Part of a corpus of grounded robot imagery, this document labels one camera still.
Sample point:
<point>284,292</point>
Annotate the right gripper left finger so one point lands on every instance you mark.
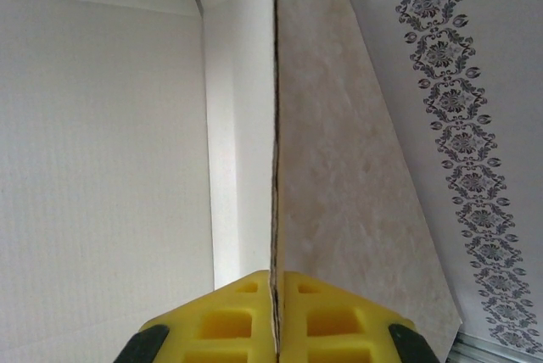
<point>220,325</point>

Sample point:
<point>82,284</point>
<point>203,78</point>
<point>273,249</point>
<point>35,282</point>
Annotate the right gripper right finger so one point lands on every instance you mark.
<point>335,325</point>

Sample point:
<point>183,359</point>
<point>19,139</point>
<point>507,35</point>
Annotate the teal paper box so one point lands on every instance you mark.
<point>106,146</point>

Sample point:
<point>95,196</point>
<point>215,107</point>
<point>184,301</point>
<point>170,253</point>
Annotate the aluminium side rail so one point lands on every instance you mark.
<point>500,348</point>

